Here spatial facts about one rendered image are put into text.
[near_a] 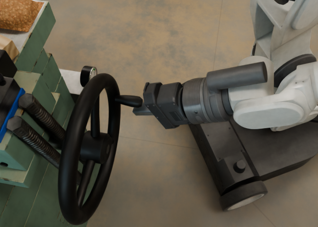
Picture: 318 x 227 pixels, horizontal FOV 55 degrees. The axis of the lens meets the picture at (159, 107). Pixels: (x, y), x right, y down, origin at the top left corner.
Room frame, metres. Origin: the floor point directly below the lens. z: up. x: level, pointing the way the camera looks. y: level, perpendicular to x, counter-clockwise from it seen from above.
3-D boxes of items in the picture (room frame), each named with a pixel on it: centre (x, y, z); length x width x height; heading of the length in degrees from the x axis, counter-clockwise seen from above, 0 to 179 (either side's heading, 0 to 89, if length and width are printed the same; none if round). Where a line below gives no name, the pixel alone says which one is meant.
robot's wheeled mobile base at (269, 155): (0.65, -0.48, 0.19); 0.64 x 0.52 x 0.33; 109
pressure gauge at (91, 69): (0.52, 0.20, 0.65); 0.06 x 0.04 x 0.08; 169
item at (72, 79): (0.53, 0.27, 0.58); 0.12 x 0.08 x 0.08; 79
